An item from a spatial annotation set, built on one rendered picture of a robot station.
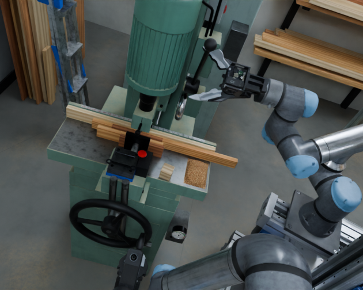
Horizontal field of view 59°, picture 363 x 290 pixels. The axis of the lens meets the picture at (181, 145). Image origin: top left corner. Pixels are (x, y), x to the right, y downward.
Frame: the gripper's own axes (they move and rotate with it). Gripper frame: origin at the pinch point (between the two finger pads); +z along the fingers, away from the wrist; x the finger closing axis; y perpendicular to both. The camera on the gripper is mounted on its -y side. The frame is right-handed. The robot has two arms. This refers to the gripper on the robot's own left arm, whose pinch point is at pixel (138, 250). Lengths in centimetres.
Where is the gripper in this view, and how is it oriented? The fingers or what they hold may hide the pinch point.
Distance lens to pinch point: 112.2
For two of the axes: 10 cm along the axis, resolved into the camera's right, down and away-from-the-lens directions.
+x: 9.6, 2.7, -0.1
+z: 0.9, -2.8, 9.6
